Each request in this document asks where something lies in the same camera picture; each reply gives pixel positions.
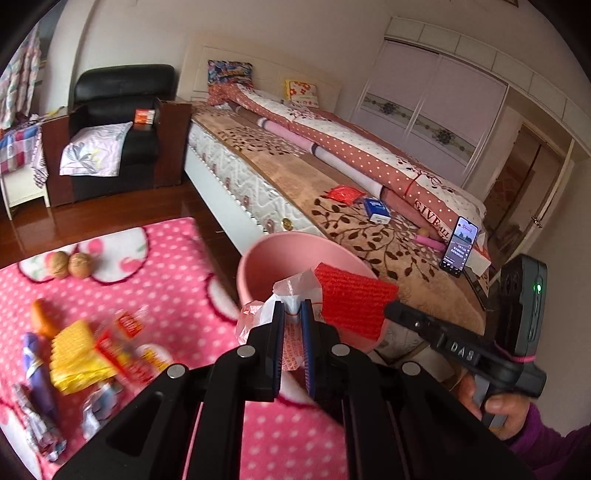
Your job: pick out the red scouring cloth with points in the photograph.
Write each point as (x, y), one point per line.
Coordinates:
(355, 300)

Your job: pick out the tall wooden nightstand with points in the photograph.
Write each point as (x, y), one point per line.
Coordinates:
(173, 143)

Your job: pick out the white patterned cloth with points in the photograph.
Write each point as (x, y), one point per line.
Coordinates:
(406, 346)

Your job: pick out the yellow floral pillow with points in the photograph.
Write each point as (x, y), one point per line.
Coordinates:
(302, 92)

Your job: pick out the checked cloth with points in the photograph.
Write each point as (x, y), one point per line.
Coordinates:
(18, 147)

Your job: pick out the red yellow snack wrapper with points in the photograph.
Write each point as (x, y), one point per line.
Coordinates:
(138, 362)

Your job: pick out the orange box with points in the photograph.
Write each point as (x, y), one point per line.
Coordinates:
(144, 117)

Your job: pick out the low wooden cabinet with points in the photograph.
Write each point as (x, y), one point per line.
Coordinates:
(55, 161)

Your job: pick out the black leather armchair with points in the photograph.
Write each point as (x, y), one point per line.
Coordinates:
(120, 87)

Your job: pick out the silver patterned wrapper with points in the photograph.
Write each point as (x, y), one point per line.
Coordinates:
(39, 429)

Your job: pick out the pink sliding door wardrobe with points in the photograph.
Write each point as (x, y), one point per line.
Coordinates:
(438, 92)

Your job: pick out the yellow scouring pad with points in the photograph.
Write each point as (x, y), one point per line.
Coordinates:
(78, 355)

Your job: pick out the brown leaf print blanket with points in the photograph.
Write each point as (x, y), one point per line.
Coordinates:
(295, 170)

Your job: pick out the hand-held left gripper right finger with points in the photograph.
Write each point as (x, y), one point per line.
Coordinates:
(307, 355)

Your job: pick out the colourful patterned pillow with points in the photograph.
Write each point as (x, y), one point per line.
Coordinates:
(230, 73)

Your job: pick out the silver foil wrapper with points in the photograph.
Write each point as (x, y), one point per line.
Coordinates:
(99, 408)

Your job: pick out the black flat device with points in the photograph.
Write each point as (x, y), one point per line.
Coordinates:
(478, 288)

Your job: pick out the brown walnut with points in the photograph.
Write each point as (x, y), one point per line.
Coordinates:
(59, 266)
(80, 265)

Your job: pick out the hanging clothes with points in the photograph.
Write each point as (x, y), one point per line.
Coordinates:
(18, 78)

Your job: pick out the floral pillowcase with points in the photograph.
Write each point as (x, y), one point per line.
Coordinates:
(92, 150)

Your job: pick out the pink plastic bin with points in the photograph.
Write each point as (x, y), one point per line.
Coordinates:
(286, 258)

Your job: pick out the white small table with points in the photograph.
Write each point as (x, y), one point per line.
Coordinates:
(23, 191)

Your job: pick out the white bed with mattress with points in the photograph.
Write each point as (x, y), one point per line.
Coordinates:
(231, 170)

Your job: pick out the person's right hand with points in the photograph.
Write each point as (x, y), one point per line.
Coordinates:
(512, 417)

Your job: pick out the clear plastic wrapper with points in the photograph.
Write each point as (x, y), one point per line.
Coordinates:
(295, 286)

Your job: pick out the wooden door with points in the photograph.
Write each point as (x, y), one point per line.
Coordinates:
(517, 184)

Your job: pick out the purple wrapper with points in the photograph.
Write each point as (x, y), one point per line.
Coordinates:
(39, 374)

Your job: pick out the red packet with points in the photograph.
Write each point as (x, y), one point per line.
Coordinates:
(346, 194)

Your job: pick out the black smartphone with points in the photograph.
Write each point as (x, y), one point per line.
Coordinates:
(458, 247)

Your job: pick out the pink tube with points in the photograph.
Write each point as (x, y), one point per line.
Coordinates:
(431, 241)

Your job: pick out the blue tissue pack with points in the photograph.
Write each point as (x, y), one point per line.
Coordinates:
(376, 211)

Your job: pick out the orange peel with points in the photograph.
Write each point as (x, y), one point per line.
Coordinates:
(45, 318)

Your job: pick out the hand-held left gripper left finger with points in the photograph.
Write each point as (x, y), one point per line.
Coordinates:
(278, 350)

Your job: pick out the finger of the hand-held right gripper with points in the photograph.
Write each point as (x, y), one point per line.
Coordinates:
(411, 318)

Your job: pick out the pink striped rolled blanket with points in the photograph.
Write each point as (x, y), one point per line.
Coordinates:
(295, 138)

